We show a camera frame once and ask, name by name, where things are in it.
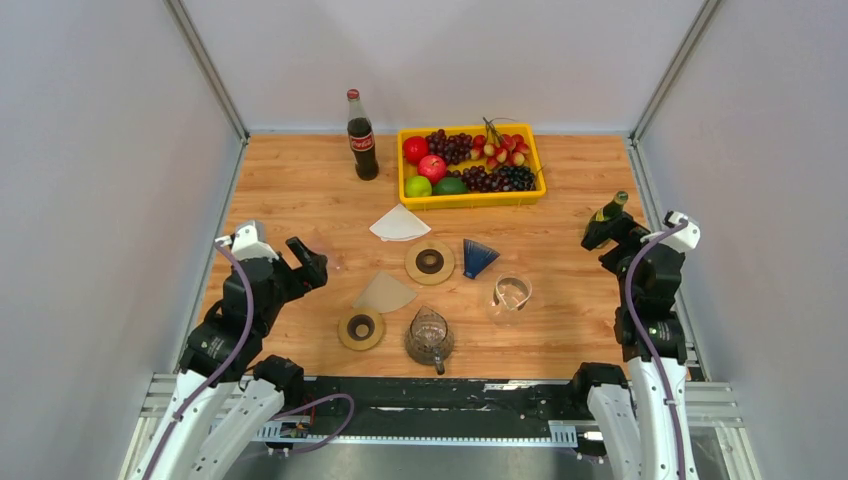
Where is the blue glass dripper cone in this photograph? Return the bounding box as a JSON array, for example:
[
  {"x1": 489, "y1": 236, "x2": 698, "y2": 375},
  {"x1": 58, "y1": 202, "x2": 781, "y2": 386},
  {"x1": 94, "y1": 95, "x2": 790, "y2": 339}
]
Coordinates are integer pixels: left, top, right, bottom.
[{"x1": 463, "y1": 239, "x2": 500, "y2": 280}]

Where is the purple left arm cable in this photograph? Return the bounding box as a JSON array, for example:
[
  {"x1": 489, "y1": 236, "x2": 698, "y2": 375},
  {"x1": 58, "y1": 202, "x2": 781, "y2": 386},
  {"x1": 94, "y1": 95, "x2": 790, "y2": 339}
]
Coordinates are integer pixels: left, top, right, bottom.
[{"x1": 140, "y1": 239, "x2": 356, "y2": 480}]

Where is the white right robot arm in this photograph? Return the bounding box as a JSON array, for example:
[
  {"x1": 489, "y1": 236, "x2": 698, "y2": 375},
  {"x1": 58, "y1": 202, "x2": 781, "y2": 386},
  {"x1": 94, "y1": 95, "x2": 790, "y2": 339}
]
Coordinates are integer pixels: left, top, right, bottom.
[{"x1": 570, "y1": 211, "x2": 701, "y2": 479}]

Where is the dark grape bunch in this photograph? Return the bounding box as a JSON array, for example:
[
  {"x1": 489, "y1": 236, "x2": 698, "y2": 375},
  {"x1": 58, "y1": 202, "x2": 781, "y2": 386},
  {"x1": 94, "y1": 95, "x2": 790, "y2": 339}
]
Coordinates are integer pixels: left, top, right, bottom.
[{"x1": 447, "y1": 166, "x2": 541, "y2": 193}]

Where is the white paper coffee filter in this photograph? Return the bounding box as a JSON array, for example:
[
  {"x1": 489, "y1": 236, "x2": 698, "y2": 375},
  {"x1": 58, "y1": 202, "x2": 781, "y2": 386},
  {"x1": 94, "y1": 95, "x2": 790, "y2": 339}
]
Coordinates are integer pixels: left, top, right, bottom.
[{"x1": 369, "y1": 204, "x2": 431, "y2": 242}]

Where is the dark green lime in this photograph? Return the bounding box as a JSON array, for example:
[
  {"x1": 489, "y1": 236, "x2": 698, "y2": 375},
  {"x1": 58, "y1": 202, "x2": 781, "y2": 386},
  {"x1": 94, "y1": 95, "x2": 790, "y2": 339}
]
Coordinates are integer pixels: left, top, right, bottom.
[{"x1": 432, "y1": 176, "x2": 468, "y2": 196}]

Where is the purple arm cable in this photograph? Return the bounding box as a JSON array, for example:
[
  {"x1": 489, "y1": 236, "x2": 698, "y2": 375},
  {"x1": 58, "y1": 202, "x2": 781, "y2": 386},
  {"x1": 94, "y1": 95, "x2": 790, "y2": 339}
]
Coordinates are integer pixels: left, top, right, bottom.
[
  {"x1": 140, "y1": 239, "x2": 356, "y2": 480},
  {"x1": 623, "y1": 218, "x2": 692, "y2": 480}
]

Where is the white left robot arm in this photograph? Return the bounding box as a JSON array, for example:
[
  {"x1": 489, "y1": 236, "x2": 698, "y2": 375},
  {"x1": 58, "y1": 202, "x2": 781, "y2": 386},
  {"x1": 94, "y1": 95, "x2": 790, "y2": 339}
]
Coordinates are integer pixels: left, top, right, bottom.
[{"x1": 131, "y1": 228, "x2": 328, "y2": 479}]

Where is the clear glass server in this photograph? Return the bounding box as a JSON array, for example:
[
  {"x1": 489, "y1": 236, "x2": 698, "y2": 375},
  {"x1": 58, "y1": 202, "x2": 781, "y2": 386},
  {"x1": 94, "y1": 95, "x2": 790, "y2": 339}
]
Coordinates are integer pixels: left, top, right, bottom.
[{"x1": 486, "y1": 272, "x2": 533, "y2": 326}]

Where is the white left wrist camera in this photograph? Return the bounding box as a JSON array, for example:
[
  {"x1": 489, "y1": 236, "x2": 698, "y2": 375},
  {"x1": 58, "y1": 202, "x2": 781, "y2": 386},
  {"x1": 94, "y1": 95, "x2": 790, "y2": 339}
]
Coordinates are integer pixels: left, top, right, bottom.
[{"x1": 214, "y1": 220, "x2": 280, "y2": 262}]

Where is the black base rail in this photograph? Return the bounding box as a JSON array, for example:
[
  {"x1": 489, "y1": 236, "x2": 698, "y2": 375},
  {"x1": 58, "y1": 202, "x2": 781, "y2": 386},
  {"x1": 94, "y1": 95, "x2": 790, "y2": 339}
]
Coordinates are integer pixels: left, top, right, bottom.
[{"x1": 264, "y1": 376, "x2": 607, "y2": 457}]

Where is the glass cola bottle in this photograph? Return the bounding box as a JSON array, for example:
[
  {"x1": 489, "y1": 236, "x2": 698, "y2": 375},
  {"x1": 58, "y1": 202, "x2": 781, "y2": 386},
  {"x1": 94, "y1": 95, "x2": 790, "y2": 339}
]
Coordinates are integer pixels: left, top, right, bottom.
[{"x1": 346, "y1": 89, "x2": 379, "y2": 181}]

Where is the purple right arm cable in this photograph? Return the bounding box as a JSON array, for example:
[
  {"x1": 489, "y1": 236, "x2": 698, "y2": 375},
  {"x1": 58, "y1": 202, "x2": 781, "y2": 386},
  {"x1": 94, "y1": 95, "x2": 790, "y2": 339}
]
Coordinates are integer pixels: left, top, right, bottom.
[{"x1": 623, "y1": 218, "x2": 692, "y2": 480}]

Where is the red cherries bunch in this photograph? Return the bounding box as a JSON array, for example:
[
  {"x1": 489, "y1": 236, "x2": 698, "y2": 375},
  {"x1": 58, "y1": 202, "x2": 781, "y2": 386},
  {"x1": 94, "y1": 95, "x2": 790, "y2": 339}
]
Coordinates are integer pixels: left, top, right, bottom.
[{"x1": 464, "y1": 117, "x2": 537, "y2": 171}]

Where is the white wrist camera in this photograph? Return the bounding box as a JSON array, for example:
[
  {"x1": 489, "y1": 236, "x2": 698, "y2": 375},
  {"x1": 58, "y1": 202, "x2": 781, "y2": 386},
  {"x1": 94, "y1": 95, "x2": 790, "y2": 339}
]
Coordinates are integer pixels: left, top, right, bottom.
[
  {"x1": 640, "y1": 210, "x2": 702, "y2": 253},
  {"x1": 214, "y1": 220, "x2": 280, "y2": 262}
]

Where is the pink red apple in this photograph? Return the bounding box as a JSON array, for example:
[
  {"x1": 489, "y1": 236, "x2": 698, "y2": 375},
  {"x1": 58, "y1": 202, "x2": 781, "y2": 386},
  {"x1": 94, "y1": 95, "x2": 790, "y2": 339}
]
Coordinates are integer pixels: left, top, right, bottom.
[{"x1": 417, "y1": 154, "x2": 447, "y2": 185}]

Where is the purple grape bunch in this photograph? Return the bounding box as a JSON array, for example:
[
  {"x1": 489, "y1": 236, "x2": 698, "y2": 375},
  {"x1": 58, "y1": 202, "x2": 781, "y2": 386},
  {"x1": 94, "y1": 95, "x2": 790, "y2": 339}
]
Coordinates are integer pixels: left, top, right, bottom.
[{"x1": 425, "y1": 129, "x2": 473, "y2": 165}]

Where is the light green apple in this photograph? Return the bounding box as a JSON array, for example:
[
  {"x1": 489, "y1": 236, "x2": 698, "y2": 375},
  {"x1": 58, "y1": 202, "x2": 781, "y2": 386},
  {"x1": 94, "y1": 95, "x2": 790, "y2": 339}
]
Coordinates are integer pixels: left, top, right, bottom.
[{"x1": 404, "y1": 175, "x2": 433, "y2": 198}]

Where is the glass pitcher with handle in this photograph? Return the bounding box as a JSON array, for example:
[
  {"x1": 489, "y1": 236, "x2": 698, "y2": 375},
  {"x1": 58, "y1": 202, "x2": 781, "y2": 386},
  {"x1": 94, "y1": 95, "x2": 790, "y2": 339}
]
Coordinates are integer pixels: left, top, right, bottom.
[{"x1": 404, "y1": 306, "x2": 455, "y2": 376}]

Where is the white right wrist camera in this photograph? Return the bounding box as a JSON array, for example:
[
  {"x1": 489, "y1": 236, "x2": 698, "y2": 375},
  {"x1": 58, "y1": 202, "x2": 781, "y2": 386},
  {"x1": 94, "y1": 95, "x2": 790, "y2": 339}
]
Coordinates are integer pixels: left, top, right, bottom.
[{"x1": 640, "y1": 210, "x2": 702, "y2": 253}]

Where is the yellow plastic fruit tray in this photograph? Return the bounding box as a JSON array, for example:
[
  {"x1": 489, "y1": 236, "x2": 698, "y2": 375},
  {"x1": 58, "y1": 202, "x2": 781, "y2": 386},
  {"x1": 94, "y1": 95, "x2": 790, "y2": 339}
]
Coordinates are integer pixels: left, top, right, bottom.
[{"x1": 396, "y1": 123, "x2": 547, "y2": 210}]

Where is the wooden dripper holder ring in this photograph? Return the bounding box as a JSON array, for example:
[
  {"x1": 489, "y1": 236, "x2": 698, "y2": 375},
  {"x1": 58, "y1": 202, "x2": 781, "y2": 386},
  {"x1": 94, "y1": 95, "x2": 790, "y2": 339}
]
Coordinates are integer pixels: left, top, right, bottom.
[{"x1": 404, "y1": 238, "x2": 456, "y2": 287}]

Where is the green champagne bottle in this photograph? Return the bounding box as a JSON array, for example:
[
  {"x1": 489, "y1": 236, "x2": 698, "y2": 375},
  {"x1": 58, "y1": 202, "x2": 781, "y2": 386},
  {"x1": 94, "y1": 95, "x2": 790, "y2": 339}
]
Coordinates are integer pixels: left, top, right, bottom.
[{"x1": 581, "y1": 190, "x2": 629, "y2": 251}]

